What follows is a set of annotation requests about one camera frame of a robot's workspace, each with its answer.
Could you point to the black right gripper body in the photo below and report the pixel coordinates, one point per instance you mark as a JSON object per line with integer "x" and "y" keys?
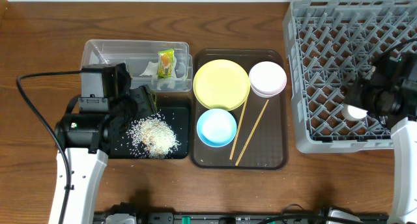
{"x": 363, "y": 92}

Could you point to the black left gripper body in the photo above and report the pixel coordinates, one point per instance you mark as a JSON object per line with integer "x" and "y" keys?
{"x": 143, "y": 100}

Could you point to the white cup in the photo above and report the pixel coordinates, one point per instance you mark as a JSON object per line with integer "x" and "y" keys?
{"x": 353, "y": 113}

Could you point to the rice and nut leftovers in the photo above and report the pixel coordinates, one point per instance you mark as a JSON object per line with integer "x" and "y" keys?
{"x": 152, "y": 137}

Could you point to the green snack wrapper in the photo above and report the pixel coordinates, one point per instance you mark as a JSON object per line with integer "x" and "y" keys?
{"x": 166, "y": 63}

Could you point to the light blue bowl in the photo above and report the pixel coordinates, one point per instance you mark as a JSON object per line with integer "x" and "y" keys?
{"x": 216, "y": 128}

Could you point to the pink round plate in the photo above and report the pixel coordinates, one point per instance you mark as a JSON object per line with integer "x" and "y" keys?
{"x": 267, "y": 79}

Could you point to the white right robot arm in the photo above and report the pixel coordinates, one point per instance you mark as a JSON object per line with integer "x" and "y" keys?
{"x": 403, "y": 136}

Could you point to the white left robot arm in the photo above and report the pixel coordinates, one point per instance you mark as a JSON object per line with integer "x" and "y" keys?
{"x": 90, "y": 129}

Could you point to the grey dishwasher rack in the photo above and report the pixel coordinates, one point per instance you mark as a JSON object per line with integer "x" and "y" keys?
{"x": 329, "y": 43}

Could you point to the crumpled white tissue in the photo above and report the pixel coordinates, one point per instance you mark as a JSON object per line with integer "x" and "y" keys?
{"x": 177, "y": 81}

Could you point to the black rectangular tray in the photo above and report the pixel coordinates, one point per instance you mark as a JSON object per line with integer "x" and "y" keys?
{"x": 177, "y": 115}

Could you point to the clear plastic bin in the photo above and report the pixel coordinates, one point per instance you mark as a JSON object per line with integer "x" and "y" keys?
{"x": 136, "y": 54}

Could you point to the yellow round plate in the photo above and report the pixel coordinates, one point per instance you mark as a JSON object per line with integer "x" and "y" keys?
{"x": 221, "y": 84}

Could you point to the brown serving tray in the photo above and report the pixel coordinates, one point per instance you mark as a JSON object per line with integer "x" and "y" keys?
{"x": 268, "y": 148}

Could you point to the left wooden chopstick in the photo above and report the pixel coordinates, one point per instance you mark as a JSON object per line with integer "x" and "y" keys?
{"x": 238, "y": 130}

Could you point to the wooden chopstick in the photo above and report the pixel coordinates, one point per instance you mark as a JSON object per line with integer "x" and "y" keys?
{"x": 251, "y": 133}
{"x": 238, "y": 130}

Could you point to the right wooden chopstick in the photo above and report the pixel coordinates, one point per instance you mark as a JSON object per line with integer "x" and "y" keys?
{"x": 251, "y": 133}

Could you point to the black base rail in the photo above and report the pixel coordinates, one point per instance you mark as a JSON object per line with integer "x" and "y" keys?
{"x": 294, "y": 213}

